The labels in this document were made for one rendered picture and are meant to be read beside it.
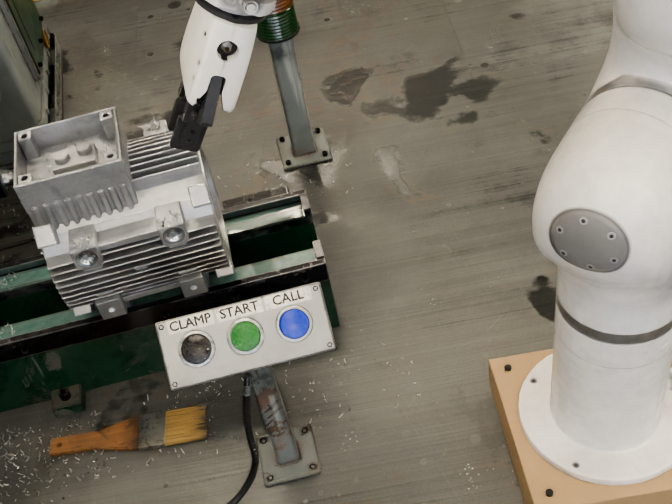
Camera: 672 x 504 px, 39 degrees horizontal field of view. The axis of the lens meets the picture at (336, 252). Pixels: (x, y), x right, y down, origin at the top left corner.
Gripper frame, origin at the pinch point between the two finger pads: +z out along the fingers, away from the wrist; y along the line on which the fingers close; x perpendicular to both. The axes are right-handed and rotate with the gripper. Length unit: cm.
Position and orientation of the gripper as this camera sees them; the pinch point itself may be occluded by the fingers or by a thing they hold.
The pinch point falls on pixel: (187, 124)
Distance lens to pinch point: 101.5
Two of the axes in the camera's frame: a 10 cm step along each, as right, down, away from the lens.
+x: -9.1, -1.2, -4.0
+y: -2.1, -7.0, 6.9
